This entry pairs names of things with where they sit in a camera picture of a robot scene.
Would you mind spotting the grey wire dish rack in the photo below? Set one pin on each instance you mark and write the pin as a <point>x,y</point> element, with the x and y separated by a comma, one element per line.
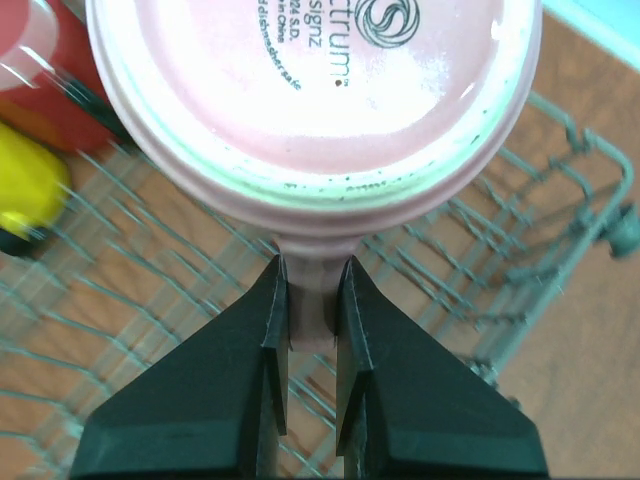
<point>134,267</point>

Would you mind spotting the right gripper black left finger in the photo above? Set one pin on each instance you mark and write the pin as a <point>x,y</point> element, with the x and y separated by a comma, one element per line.
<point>212,408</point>

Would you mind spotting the yellow mug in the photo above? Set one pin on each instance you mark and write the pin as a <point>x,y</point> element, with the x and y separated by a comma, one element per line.
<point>35,190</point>

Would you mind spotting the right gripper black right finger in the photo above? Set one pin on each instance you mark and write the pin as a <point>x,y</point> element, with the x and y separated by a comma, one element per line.
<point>407,408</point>

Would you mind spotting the pink patterned mug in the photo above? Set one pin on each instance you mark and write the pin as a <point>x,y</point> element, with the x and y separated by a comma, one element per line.
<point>319,122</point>

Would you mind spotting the red mug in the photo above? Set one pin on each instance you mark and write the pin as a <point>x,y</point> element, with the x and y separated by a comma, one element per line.
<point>50,87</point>

